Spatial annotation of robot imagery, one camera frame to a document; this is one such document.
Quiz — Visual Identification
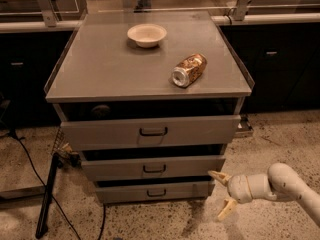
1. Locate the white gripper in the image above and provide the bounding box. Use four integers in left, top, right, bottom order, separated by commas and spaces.
208, 170, 253, 221

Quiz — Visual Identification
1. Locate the grey drawer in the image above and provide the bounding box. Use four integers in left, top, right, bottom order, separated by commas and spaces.
55, 98, 240, 151
80, 145, 225, 181
96, 176, 215, 204

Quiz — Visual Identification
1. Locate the grey bottom drawer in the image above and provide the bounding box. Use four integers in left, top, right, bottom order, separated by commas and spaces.
96, 176, 215, 204

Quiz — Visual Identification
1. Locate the grey top drawer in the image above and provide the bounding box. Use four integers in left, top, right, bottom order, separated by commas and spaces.
55, 98, 240, 151

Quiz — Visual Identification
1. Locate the grey drawer cabinet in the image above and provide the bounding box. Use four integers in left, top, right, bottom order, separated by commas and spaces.
43, 10, 255, 205

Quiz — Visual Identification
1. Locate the round object inside top drawer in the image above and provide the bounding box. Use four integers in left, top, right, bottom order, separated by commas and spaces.
90, 104, 111, 120

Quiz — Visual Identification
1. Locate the gold soda can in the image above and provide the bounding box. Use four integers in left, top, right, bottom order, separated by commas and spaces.
171, 54, 207, 88

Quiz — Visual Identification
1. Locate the white paper bowl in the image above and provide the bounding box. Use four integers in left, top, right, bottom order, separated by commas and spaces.
127, 24, 167, 48

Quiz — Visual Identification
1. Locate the black stand leg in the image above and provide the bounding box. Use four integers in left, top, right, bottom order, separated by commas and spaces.
35, 153, 59, 239

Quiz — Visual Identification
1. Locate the grey railing counter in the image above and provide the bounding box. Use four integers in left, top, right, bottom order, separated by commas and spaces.
0, 0, 320, 33

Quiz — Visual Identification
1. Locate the wire basket with objects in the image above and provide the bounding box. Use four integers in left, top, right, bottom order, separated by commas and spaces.
51, 128, 80, 168

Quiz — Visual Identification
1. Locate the black floor cable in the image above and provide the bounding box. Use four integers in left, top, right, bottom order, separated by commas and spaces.
13, 133, 107, 240

